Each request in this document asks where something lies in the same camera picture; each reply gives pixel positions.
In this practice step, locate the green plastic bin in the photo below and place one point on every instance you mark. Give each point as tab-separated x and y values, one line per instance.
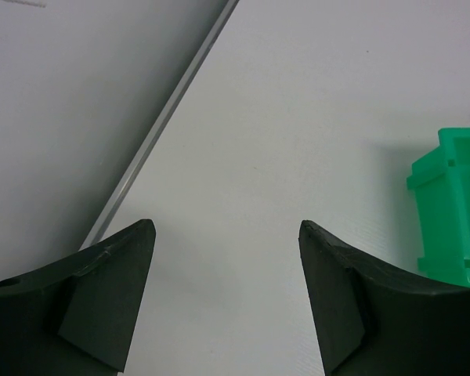
440	181

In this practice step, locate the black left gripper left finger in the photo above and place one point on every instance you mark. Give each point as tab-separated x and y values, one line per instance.
77	316

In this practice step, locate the aluminium frame rail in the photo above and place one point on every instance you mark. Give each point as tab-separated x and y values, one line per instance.
139	160

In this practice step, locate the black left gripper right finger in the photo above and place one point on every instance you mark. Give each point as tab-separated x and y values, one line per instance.
373	318

